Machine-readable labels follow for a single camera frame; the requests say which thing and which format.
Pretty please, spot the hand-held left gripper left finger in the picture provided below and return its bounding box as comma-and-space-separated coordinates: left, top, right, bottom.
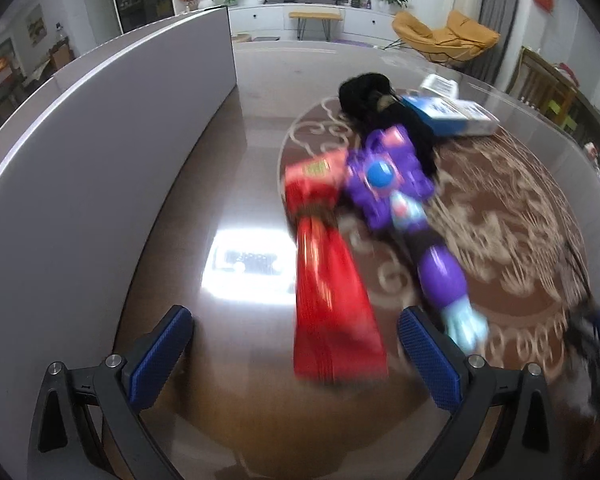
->
27, 304, 196, 480

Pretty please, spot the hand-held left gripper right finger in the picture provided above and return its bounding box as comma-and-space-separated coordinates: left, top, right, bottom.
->
397, 306, 566, 480

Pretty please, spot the red snack packet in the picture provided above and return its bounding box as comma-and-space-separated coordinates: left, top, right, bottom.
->
282, 147, 388, 386

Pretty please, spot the blue white toothpaste box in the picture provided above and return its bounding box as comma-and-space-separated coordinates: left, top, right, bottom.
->
399, 95, 501, 137

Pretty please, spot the patterned glass desktop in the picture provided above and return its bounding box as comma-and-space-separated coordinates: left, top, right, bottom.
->
115, 40, 600, 480

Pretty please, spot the purple toy robot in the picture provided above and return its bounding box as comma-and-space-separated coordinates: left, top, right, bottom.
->
342, 127, 491, 351

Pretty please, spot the grey partition panel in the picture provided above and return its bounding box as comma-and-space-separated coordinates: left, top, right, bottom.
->
0, 5, 238, 461

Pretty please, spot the wooden chair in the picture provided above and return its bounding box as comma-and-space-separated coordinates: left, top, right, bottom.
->
507, 46, 581, 121

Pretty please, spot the white barcode box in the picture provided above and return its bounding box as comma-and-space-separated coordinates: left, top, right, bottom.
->
420, 74, 461, 98

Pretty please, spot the black fluffy cloth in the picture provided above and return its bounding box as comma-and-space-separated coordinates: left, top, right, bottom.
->
338, 72, 438, 186

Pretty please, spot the yellow lounge chair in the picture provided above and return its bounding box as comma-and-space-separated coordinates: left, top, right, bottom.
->
391, 10, 501, 68

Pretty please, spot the grey curtain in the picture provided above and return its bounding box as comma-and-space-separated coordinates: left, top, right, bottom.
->
480, 0, 531, 91

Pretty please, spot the white television cabinet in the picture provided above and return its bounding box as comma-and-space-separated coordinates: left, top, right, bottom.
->
228, 2, 406, 43

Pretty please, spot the wooden bench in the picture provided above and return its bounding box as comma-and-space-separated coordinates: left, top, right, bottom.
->
288, 10, 343, 41

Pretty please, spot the framed wall picture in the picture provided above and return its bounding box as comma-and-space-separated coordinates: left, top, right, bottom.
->
26, 4, 49, 47

